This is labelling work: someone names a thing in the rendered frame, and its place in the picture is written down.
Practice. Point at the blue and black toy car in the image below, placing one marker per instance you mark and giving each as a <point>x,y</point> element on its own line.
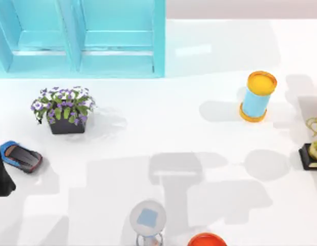
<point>21,156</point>

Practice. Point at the gold trophy on black base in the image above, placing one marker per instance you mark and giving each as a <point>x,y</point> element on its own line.
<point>315,151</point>

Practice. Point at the red round object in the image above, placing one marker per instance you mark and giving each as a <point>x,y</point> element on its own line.
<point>207,240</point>

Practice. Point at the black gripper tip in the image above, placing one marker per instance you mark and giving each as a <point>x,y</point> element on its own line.
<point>0,176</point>

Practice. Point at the grey hourglass with blue sand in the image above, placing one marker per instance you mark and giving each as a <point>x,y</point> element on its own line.
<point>147,219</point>

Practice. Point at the purple flower plant pot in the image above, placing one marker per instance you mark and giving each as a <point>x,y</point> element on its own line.
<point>67,124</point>

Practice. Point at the blue and yellow can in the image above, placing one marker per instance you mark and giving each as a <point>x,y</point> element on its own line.
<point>256,101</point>

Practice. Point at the light blue rack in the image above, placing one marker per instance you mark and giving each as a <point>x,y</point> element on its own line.
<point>117,38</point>

